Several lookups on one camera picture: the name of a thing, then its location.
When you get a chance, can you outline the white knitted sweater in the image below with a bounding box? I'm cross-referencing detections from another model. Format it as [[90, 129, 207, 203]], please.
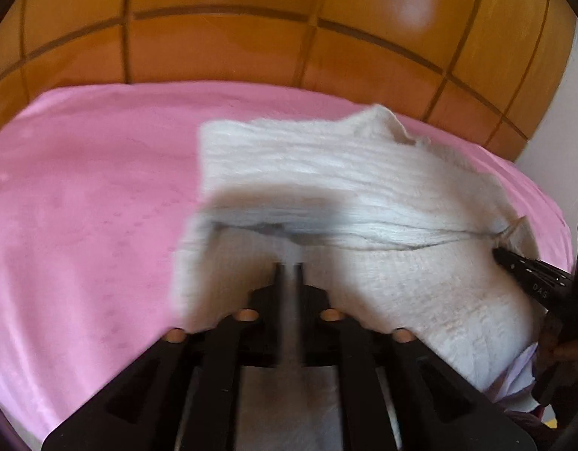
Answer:
[[169, 103, 546, 451]]

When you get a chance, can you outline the pink bedspread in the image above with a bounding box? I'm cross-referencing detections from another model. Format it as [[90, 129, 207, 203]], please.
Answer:
[[0, 79, 575, 442]]

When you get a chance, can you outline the wooden panelled wardrobe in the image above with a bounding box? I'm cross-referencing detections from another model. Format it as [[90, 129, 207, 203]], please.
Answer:
[[0, 0, 576, 160]]

